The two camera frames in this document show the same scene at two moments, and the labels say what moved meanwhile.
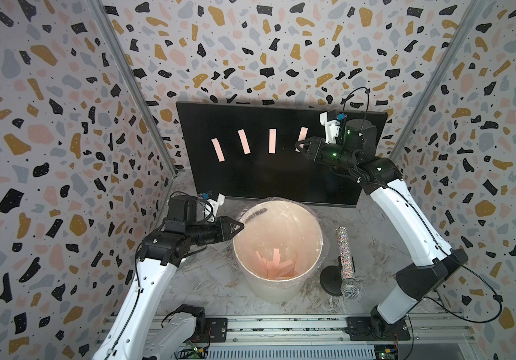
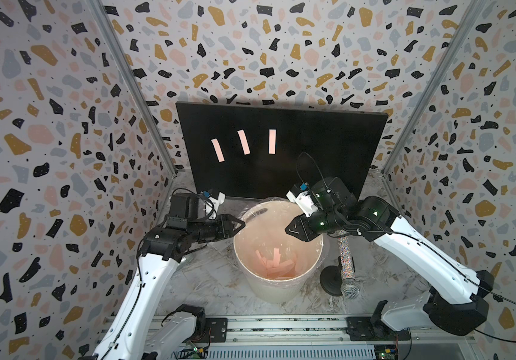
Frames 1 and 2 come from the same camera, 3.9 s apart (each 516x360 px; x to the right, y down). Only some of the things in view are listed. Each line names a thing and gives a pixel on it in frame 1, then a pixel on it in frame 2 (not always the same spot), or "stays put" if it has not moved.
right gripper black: (318, 151) -> (298, 220)
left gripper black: (225, 233) stays put
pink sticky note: (217, 149) stays put
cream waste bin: (278, 250) stays put
